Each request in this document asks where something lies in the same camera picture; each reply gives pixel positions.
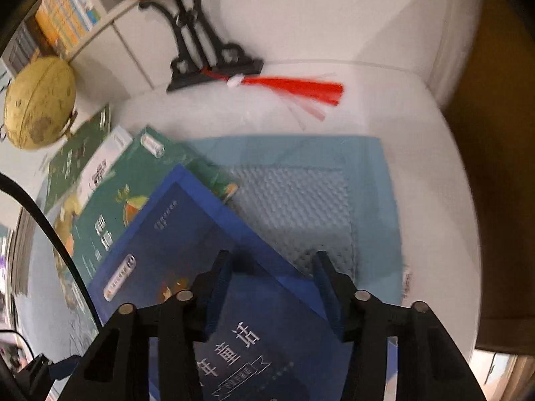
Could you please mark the white bookshelf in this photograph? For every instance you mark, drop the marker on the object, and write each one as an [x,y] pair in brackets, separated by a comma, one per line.
[129,51]

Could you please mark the dark green book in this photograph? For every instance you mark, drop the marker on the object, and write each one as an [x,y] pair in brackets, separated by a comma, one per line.
[67,164]

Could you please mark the white rabbit meadow book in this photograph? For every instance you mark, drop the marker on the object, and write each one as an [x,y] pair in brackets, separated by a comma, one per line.
[70,207]

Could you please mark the stack of organized books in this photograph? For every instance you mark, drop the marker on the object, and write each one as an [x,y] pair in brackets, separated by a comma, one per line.
[19,253]

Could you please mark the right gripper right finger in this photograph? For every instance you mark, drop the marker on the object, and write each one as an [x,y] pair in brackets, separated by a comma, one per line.
[429,364]

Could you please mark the dark teal insect book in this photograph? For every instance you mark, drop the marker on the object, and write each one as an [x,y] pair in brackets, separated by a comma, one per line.
[127,188]

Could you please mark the yellow desk globe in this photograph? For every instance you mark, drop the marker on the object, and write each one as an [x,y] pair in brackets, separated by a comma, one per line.
[40,104]

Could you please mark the blue quilted table mat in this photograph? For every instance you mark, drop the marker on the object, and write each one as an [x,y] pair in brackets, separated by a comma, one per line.
[302,195]

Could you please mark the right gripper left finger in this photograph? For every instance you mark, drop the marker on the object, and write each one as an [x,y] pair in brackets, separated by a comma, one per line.
[116,365]

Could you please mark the royal blue book underneath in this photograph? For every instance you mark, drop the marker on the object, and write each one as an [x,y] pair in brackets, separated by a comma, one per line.
[272,340]

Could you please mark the row of dark encyclopedias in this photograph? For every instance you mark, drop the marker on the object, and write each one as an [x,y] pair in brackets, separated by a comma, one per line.
[21,50]

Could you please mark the red tassel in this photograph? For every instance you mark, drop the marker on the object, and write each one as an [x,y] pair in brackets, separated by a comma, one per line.
[306,93]

